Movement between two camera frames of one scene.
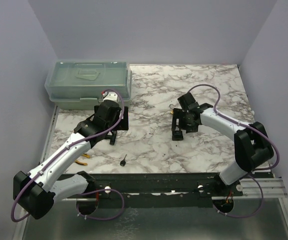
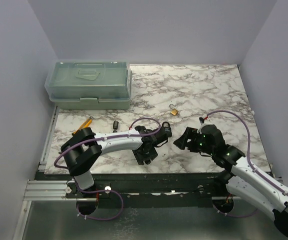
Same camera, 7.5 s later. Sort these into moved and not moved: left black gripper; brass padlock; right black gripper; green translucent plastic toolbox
Moved: left black gripper; right black gripper
Not moved: brass padlock; green translucent plastic toolbox
